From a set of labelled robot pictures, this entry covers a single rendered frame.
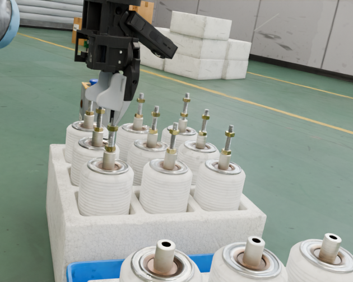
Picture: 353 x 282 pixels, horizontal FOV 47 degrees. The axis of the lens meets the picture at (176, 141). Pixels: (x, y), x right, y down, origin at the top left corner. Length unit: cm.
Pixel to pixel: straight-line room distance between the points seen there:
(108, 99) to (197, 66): 293
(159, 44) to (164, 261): 37
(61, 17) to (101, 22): 605
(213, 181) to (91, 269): 28
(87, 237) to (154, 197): 14
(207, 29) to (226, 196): 286
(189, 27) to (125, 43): 300
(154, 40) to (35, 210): 60
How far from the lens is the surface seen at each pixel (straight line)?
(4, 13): 86
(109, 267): 73
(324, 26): 622
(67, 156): 96
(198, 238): 78
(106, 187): 71
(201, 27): 356
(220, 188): 79
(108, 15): 65
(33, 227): 104
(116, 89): 67
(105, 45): 64
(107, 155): 72
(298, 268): 58
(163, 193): 75
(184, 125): 101
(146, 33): 68
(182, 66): 368
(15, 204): 114
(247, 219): 81
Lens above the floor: 53
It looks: 17 degrees down
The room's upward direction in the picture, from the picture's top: 9 degrees clockwise
